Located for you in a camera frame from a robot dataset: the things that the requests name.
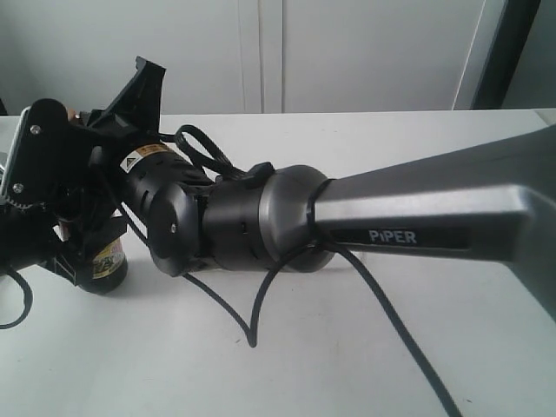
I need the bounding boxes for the white cabinet doors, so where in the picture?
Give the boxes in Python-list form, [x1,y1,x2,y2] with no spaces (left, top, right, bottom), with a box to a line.
[1,1,505,114]

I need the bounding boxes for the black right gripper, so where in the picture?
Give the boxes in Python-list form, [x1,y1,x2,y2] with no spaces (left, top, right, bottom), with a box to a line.
[11,56,166,207]

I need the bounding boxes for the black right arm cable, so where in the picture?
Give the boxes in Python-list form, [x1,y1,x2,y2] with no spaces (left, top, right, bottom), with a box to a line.
[99,124,464,417]

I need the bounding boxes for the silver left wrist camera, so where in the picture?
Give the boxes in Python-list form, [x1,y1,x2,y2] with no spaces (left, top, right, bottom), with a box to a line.
[0,152,12,195]

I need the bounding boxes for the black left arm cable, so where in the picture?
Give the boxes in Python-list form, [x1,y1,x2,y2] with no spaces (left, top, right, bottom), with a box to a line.
[0,268,35,329]

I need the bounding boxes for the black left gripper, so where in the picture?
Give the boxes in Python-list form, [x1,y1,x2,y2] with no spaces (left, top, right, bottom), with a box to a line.
[1,204,127,286]

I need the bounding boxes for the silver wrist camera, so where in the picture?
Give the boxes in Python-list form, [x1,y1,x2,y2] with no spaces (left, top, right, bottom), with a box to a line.
[1,106,30,209]
[0,152,12,195]

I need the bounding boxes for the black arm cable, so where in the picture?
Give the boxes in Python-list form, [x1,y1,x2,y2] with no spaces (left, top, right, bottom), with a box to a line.
[0,268,35,329]
[99,124,464,417]

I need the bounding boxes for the soy sauce bottle gold cap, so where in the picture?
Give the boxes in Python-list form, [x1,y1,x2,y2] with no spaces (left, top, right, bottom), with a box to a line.
[58,222,128,295]

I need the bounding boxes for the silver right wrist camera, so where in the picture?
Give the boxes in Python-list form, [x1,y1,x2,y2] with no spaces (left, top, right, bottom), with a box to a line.
[1,106,30,209]

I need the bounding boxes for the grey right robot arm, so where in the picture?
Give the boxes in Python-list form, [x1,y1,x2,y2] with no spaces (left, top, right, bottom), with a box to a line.
[1,57,555,314]

